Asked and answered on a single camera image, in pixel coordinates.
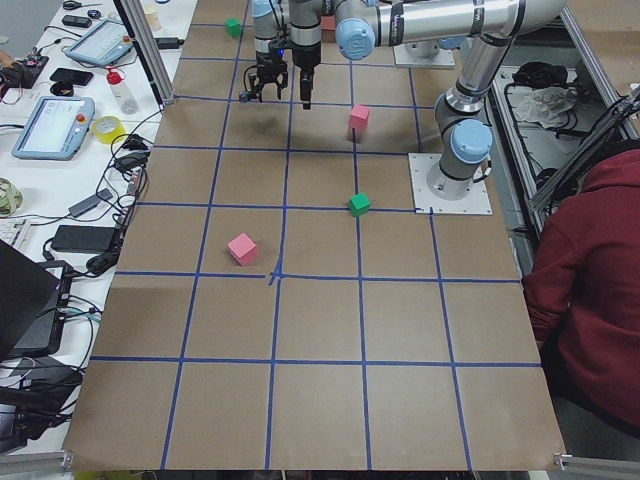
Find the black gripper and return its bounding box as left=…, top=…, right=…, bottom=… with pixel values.
left=243, top=50, right=289, bottom=102
left=290, top=24, right=321, bottom=110

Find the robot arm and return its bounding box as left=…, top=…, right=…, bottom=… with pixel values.
left=288, top=0, right=566, bottom=200
left=239, top=1, right=288, bottom=103

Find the pink plastic bin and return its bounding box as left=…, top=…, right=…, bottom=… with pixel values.
left=321, top=16, right=336, bottom=31

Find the pink foam cube centre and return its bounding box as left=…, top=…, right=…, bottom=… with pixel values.
left=348, top=104, right=371, bottom=132

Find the pink foam cube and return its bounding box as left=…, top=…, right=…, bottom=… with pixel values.
left=348, top=104, right=371, bottom=132
left=227, top=232, right=259, bottom=266

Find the green foam cube far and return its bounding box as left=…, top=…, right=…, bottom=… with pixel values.
left=224, top=17, right=243, bottom=38

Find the green foam cube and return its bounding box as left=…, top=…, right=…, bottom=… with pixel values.
left=348, top=192, right=371, bottom=218
left=224, top=17, right=243, bottom=38

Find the green foam cube near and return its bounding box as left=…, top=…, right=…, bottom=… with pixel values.
left=348, top=192, right=371, bottom=218

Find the white squeeze bottle red cap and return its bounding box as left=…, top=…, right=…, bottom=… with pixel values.
left=106, top=68, right=139, bottom=115

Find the yellow tape roll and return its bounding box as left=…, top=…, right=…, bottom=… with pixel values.
left=91, top=116, right=126, bottom=145

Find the pink foam cube left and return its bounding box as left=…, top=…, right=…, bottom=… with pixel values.
left=227, top=232, right=259, bottom=266

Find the teach pendant far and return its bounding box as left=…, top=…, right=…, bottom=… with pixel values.
left=65, top=19, right=133, bottom=67

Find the teach pendant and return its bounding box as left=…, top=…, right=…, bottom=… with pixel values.
left=65, top=19, right=133, bottom=67
left=12, top=96, right=95, bottom=161

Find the black smartphone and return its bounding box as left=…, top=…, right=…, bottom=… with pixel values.
left=50, top=68, right=94, bottom=86

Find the teach pendant near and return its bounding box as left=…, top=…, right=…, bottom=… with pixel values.
left=12, top=96, right=95, bottom=161

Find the black power adapter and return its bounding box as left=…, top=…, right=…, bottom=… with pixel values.
left=51, top=225, right=115, bottom=254

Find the black laptop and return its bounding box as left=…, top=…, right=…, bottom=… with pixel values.
left=1, top=243, right=71, bottom=360

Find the person in black trousers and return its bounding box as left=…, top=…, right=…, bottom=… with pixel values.
left=522, top=141, right=639, bottom=437

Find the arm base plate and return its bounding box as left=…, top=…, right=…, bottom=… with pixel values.
left=393, top=40, right=455, bottom=70
left=408, top=153, right=492, bottom=215

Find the aluminium frame post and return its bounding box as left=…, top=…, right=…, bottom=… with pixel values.
left=113, top=0, right=175, bottom=108

